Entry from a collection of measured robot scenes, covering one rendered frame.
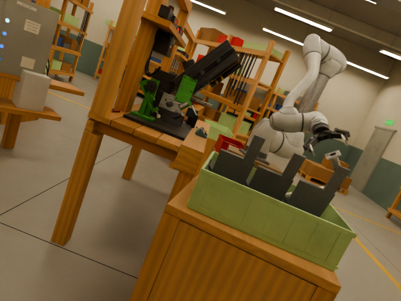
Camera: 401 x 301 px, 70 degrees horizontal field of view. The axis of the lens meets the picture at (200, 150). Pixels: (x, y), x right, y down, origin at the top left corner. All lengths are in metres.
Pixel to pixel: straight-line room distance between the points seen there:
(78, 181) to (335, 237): 1.41
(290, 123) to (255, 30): 10.09
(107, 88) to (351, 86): 11.04
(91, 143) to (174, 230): 0.86
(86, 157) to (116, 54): 0.62
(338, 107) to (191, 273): 11.18
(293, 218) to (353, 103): 11.21
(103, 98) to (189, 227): 0.94
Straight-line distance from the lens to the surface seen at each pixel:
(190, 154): 1.66
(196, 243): 1.15
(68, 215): 2.00
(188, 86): 2.27
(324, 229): 1.19
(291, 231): 1.18
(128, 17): 1.73
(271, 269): 1.15
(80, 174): 1.87
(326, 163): 8.67
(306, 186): 1.24
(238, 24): 11.57
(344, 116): 12.17
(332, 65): 2.03
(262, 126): 1.86
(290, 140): 1.95
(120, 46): 1.72
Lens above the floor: 1.24
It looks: 12 degrees down
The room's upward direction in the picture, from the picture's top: 22 degrees clockwise
